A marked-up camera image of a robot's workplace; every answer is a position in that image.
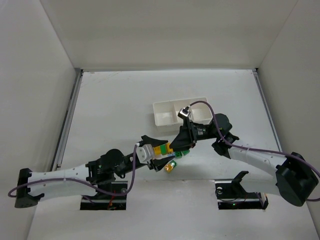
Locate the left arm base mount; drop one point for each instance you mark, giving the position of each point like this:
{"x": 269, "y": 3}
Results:
{"x": 105, "y": 202}

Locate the yellow sloped lego brick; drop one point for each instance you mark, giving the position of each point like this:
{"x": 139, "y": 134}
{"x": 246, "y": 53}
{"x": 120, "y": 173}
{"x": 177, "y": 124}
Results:
{"x": 169, "y": 150}

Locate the green lego beside yellow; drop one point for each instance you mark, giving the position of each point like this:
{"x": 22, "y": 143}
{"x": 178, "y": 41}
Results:
{"x": 173, "y": 164}

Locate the aluminium rail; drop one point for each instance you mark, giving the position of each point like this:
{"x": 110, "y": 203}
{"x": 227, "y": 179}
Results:
{"x": 67, "y": 121}
{"x": 265, "y": 104}

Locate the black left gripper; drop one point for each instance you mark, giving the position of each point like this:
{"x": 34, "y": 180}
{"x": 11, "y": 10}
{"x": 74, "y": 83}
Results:
{"x": 151, "y": 162}

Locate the green lego brick right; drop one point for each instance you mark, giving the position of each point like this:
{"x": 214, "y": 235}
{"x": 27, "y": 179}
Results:
{"x": 178, "y": 154}

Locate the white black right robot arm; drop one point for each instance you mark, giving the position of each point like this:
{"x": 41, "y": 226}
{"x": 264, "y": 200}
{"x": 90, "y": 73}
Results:
{"x": 292, "y": 178}

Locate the green square lego brick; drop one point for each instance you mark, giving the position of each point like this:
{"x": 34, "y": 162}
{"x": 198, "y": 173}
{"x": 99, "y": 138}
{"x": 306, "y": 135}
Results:
{"x": 185, "y": 152}

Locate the green lego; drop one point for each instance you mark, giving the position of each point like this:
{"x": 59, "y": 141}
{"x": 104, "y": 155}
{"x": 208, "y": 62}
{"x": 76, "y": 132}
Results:
{"x": 173, "y": 164}
{"x": 163, "y": 149}

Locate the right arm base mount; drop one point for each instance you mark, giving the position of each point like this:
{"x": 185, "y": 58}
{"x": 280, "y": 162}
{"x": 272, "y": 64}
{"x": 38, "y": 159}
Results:
{"x": 231, "y": 195}

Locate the right aluminium rail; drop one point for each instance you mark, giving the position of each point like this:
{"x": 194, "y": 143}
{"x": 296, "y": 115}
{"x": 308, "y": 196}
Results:
{"x": 265, "y": 104}

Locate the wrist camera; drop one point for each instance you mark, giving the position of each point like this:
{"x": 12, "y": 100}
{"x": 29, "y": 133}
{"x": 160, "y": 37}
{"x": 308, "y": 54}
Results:
{"x": 145, "y": 153}
{"x": 185, "y": 112}

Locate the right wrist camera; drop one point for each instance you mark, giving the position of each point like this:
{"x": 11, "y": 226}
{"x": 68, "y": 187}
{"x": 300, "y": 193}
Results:
{"x": 185, "y": 112}

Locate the left aluminium rail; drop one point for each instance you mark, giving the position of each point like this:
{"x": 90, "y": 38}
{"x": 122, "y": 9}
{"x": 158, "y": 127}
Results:
{"x": 67, "y": 121}

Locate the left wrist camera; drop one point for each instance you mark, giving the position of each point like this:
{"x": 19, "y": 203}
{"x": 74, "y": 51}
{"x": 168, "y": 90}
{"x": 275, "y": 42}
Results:
{"x": 145, "y": 153}

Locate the yellow small lego brick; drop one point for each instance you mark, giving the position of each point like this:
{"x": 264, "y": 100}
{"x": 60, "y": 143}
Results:
{"x": 168, "y": 168}

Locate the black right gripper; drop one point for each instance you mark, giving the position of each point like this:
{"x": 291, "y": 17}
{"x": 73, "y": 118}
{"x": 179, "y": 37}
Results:
{"x": 190, "y": 135}

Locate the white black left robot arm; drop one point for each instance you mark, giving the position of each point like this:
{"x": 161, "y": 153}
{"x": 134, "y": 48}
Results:
{"x": 113, "y": 174}

